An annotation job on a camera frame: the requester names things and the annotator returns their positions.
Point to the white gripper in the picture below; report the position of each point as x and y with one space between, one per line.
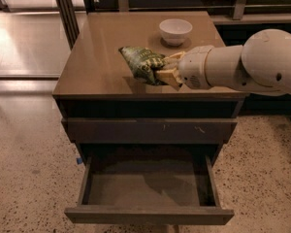
194 68

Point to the green jalapeno chip bag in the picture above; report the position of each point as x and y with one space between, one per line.
142 63

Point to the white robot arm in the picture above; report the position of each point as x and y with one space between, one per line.
262 65

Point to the grey drawer cabinet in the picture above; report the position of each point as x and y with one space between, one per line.
96 81

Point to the closed top drawer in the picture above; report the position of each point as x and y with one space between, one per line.
149 131

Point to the open middle drawer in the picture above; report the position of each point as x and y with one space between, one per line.
149 190

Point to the white ceramic bowl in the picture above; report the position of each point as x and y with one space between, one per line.
175 31

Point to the blue tape piece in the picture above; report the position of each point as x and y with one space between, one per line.
79 160

